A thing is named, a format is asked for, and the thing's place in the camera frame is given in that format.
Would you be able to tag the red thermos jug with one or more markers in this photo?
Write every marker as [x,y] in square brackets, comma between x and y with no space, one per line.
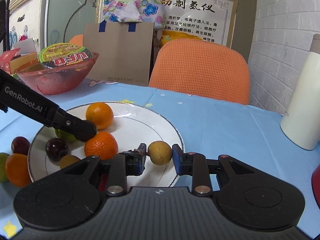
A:
[317,187]

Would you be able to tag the yellow plastic bag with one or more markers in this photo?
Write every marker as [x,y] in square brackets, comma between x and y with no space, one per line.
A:
[170,36]

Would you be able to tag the smooth orange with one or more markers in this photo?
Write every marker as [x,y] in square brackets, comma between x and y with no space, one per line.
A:
[100,115]

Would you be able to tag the blue cartoon tablecloth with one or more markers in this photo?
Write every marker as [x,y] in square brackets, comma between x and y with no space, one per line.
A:
[225,130]

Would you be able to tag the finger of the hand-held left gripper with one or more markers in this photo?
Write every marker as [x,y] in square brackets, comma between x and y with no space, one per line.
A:
[80,130]

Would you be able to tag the wall poster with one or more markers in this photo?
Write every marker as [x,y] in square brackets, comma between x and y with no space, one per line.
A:
[200,7]

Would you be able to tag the red snack packet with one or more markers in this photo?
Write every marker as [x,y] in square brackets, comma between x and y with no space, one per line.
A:
[8,60]

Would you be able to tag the instant noodle cup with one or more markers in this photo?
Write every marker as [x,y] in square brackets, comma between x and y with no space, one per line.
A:
[65,55]

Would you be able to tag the white paper cards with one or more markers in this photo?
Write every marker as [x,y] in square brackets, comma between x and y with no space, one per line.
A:
[27,46]

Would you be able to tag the orange chair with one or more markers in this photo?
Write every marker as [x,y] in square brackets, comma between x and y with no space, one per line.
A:
[77,40]
[200,72]

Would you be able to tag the floral cloth bundle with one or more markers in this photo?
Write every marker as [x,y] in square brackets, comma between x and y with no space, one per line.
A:
[135,7]

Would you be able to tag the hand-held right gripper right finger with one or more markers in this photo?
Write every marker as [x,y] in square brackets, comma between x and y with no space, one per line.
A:
[177,162]

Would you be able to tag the bumpy mandarin orange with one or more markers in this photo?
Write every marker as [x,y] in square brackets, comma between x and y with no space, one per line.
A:
[101,145]
[17,170]

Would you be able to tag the brown cardboard box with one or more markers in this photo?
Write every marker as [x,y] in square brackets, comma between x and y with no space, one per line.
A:
[117,55]

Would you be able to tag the brown kiwi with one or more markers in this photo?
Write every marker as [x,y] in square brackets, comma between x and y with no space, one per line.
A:
[160,153]
[68,161]

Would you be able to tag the frosted glass door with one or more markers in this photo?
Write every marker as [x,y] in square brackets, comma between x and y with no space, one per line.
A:
[65,10]

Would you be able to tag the green apple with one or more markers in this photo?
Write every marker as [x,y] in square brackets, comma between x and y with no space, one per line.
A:
[2,167]
[62,136]

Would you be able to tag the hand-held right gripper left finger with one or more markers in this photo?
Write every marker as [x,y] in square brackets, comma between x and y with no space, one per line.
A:
[142,163]

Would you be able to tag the white thermos jug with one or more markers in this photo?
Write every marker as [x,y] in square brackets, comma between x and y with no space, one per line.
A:
[302,100]

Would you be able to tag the green cardboard box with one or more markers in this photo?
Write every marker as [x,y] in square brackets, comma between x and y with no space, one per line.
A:
[25,58]

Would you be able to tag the white plate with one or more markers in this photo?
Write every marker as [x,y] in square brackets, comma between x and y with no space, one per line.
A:
[140,130]

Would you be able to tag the pink glass bowl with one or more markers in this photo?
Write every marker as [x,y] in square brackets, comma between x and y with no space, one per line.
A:
[55,82]

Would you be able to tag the dark purple plum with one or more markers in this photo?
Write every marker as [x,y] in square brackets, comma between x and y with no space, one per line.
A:
[57,150]
[20,145]

